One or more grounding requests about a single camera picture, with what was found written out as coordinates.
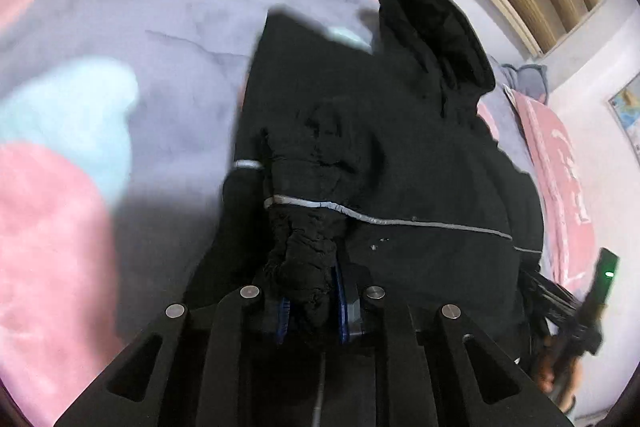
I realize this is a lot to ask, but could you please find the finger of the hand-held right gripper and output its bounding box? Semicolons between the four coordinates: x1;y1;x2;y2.
520;268;583;325

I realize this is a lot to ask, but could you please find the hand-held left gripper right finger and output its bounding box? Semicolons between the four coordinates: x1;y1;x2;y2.
331;257;576;427

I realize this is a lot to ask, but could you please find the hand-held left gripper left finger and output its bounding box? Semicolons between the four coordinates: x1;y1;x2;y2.
52;284;293;427

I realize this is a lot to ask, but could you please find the black hooded jacket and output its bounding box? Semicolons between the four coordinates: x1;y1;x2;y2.
182;0;546;370

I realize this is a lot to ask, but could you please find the person's right hand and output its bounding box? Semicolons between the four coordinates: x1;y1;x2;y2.
537;334;585;414

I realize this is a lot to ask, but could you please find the pink pillow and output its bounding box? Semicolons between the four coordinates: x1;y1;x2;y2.
504;86;597;294

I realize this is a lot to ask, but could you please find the grey pillow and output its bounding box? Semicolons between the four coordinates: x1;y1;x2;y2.
492;63;551;105

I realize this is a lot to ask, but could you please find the grey blanket with pink patches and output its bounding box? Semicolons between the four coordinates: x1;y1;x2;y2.
0;0;533;427

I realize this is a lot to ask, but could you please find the wall poster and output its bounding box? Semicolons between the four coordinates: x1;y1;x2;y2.
606;74;640;142

